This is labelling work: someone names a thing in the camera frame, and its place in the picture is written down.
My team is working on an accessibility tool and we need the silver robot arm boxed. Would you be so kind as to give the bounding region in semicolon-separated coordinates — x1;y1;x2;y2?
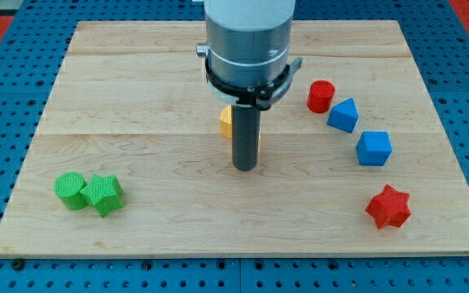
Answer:
196;0;302;111

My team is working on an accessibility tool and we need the blue cube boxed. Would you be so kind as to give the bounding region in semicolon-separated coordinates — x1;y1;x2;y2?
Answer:
356;131;392;166

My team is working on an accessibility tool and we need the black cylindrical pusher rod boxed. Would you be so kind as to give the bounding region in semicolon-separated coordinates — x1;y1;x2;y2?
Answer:
231;106;261;171

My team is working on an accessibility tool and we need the yellow block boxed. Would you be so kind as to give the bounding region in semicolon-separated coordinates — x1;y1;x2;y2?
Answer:
219;104;262;154

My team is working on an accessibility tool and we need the red cylinder block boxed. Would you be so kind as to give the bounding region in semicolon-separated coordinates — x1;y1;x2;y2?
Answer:
307;80;335;113

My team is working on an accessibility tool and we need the wooden board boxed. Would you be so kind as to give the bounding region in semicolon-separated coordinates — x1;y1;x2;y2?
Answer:
0;20;469;259

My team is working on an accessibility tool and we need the blue triangular prism block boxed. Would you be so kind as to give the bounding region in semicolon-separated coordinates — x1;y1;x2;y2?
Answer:
327;98;359;133

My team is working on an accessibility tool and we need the green star block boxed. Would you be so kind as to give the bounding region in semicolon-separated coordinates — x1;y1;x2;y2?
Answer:
80;174;124;217

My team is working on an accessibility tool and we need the red star block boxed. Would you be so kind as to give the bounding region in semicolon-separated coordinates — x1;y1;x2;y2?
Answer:
365;184;411;229

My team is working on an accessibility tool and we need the green cylinder block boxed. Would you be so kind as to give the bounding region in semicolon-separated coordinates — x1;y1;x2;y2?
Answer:
53;172;87;210

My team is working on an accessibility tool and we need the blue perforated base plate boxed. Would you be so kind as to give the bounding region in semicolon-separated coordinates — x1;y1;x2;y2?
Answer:
0;0;469;292

